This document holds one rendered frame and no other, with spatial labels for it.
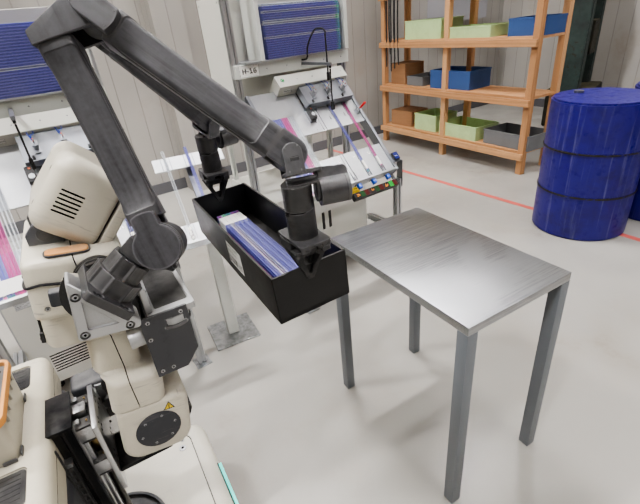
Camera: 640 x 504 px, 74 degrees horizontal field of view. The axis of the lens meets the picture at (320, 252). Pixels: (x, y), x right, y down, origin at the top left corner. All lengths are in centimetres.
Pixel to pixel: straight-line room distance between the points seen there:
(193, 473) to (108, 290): 98
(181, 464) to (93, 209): 104
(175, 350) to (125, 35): 63
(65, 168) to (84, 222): 10
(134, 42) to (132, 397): 73
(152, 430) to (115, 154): 68
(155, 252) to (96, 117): 23
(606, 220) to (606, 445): 182
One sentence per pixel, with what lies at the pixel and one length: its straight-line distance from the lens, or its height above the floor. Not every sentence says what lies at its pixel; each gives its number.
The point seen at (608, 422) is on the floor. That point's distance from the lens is 222.
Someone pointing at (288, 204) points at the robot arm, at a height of 127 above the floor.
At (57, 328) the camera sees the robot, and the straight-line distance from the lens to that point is 101.
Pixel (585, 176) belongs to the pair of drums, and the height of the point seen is 48.
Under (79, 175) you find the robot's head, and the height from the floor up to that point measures 135.
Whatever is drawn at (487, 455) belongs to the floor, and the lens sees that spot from 196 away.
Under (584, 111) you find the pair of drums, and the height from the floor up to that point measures 90.
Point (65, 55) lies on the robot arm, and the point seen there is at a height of 154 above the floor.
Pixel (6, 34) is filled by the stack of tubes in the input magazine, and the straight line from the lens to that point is 228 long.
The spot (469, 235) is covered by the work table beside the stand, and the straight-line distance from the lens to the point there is 168.
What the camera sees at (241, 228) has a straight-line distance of 122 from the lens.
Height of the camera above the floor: 156
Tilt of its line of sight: 29 degrees down
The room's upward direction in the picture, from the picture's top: 6 degrees counter-clockwise
